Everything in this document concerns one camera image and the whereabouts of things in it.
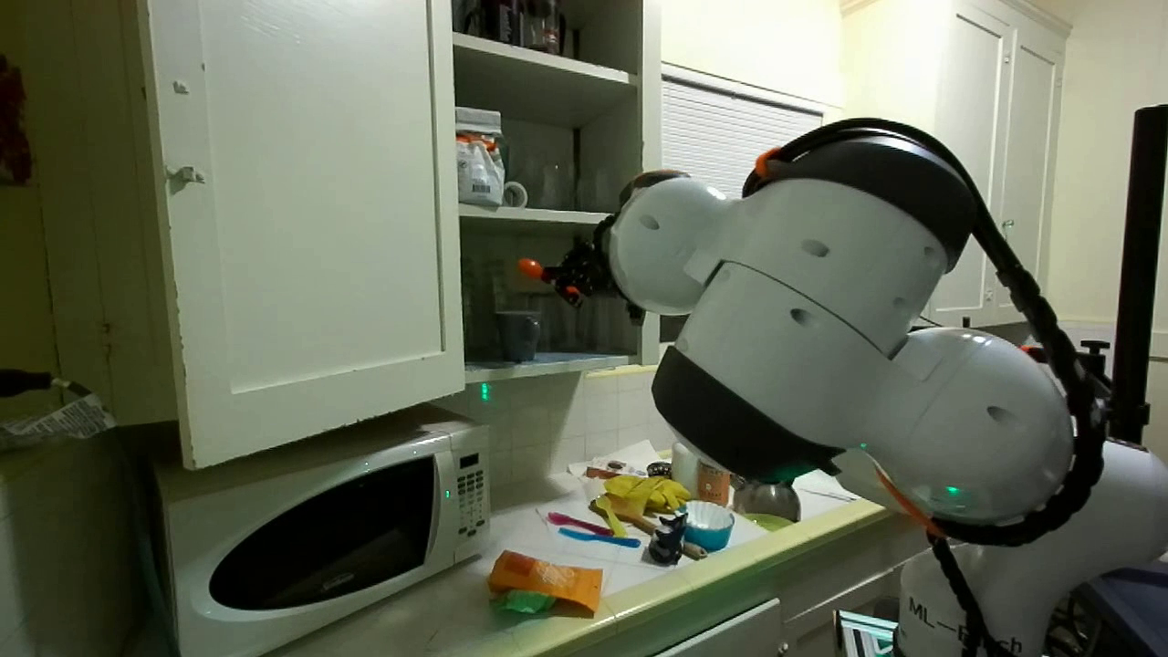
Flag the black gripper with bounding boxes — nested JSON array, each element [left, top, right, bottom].
[[542, 231, 620, 307]]

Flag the pink plastic spoon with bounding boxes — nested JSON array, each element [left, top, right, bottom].
[[544, 506, 617, 539]]

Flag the open cream cabinet door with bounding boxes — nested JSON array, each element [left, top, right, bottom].
[[136, 0, 467, 471]]

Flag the blue plastic spoon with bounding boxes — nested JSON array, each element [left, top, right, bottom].
[[555, 525, 644, 550]]

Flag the grey mug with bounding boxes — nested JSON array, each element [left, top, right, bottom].
[[489, 301, 548, 365]]

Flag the white printed mug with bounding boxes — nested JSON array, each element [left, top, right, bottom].
[[453, 104, 534, 213]]

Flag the coffee print paper sheet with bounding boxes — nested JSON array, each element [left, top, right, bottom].
[[571, 441, 667, 486]]

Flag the white window blind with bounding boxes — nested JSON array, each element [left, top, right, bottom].
[[657, 76, 836, 344]]

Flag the white soap bottle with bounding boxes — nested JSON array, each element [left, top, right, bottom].
[[667, 441, 706, 497]]

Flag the yellow rubber gloves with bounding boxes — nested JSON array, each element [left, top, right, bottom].
[[593, 471, 694, 539]]

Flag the wooden spatula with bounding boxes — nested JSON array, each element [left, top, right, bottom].
[[606, 503, 707, 563]]

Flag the dark jars row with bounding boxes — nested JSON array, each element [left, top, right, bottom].
[[448, 0, 579, 59]]

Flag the orange soap bottle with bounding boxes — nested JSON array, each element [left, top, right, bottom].
[[696, 468, 736, 506]]

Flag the black binder clip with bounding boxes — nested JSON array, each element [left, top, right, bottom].
[[644, 506, 694, 569]]

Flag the blue bowl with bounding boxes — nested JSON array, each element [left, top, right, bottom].
[[679, 497, 736, 553]]

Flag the orange sponge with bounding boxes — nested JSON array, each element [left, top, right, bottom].
[[484, 547, 611, 615]]

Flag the green sponge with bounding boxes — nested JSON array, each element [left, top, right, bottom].
[[489, 586, 560, 620]]

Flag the white microwave oven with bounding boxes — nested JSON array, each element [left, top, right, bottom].
[[149, 417, 495, 657]]

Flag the tall cream cabinets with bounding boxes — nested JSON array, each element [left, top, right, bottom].
[[836, 0, 1073, 333]]

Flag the black stand pole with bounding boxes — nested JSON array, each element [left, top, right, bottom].
[[1111, 102, 1168, 449]]

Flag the cream wall cabinet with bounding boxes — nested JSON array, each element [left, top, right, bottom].
[[448, 0, 667, 388]]

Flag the metal kettle black handle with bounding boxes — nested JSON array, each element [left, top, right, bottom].
[[730, 475, 803, 525]]

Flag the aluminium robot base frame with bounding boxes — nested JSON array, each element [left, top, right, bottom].
[[836, 604, 904, 657]]

